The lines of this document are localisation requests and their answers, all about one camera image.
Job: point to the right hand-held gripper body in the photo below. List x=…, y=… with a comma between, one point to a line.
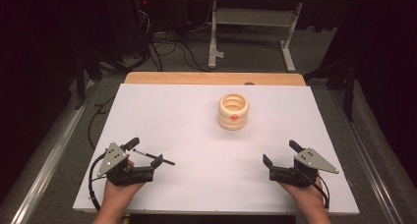
x=311, y=161

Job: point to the person's right hand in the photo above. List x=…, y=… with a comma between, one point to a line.
x=306, y=196

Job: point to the person's left hand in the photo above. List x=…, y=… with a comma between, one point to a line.
x=119, y=193

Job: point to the black pen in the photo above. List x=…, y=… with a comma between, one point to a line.
x=147, y=155

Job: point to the aluminium floor rail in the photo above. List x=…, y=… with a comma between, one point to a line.
x=49, y=165
x=370, y=158

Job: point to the white metal desk frame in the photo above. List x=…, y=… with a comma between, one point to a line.
x=252, y=17

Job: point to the cream ribbed pen holder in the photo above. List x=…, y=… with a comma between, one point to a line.
x=233, y=116

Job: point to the black metal stand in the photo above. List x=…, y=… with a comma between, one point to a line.
x=350, y=86
x=80, y=80

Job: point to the white table board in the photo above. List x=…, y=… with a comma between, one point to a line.
x=196, y=125

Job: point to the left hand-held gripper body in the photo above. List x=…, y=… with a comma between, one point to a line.
x=114, y=158

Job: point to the dark computer tower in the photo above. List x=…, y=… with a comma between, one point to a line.
x=131, y=24

